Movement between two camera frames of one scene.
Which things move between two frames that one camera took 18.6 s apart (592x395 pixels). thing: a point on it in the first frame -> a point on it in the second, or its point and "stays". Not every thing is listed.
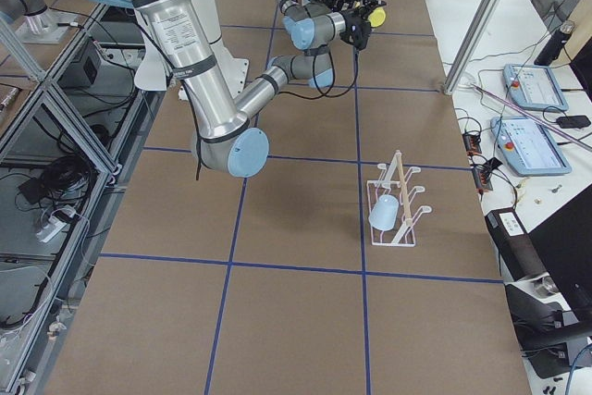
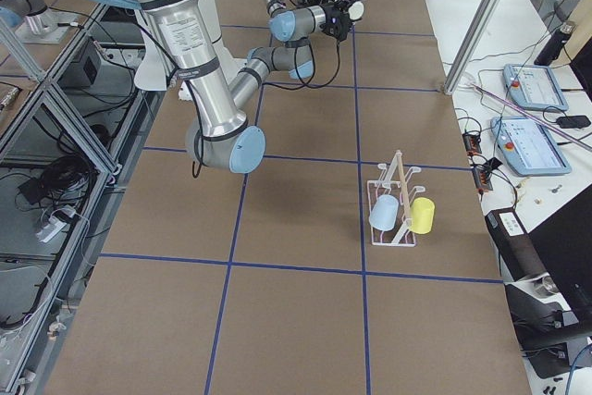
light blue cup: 384,213 stays
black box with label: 515,245 stays
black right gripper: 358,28 -> 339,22
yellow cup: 376,17 -> 422,213
